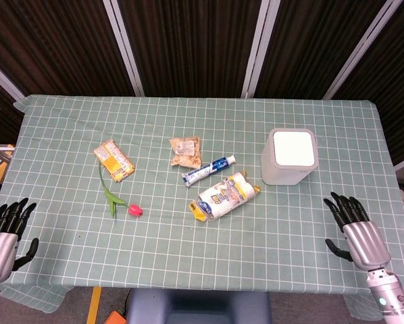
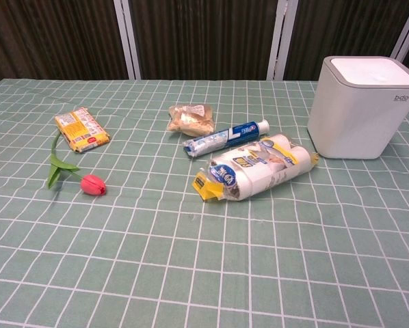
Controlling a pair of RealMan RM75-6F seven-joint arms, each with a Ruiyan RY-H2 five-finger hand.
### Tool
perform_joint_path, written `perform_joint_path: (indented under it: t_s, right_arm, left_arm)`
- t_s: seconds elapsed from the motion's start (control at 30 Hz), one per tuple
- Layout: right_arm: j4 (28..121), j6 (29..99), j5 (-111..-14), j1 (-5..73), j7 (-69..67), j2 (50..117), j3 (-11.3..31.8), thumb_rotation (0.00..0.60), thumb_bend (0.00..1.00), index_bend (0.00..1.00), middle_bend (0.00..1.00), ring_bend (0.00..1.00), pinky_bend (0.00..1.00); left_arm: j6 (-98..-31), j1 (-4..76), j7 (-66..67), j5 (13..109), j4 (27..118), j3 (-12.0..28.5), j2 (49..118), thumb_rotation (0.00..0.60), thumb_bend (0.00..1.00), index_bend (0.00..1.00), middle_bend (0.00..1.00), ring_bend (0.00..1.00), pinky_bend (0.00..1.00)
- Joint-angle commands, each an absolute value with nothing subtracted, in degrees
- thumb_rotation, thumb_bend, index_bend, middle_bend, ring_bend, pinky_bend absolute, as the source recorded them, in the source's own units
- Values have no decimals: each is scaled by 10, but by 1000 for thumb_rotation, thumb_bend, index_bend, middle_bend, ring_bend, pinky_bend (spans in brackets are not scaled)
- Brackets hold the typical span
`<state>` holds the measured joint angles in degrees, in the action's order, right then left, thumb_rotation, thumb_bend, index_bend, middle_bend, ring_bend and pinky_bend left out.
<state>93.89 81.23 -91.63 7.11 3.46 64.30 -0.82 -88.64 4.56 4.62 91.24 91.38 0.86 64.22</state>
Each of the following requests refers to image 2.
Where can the artificial pink tulip flower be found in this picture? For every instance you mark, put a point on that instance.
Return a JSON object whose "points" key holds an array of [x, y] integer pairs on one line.
{"points": [[93, 184]]}

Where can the blue white toothpaste tube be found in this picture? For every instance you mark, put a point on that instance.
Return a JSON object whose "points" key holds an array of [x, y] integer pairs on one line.
{"points": [[221, 138]]}

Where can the yellow snack packet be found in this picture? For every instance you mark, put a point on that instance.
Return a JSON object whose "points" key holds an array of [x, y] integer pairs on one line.
{"points": [[81, 130]]}

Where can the packaged toilet paper rolls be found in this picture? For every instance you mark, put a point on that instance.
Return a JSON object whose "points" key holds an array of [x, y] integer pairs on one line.
{"points": [[259, 167]]}

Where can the green checked tablecloth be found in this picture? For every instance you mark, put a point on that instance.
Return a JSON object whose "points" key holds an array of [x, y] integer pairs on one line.
{"points": [[156, 256]]}

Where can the clear bag of snacks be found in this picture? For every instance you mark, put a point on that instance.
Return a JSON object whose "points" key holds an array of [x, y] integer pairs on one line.
{"points": [[191, 119]]}

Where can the white trash bin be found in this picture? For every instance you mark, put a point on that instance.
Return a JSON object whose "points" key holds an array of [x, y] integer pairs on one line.
{"points": [[356, 116]]}

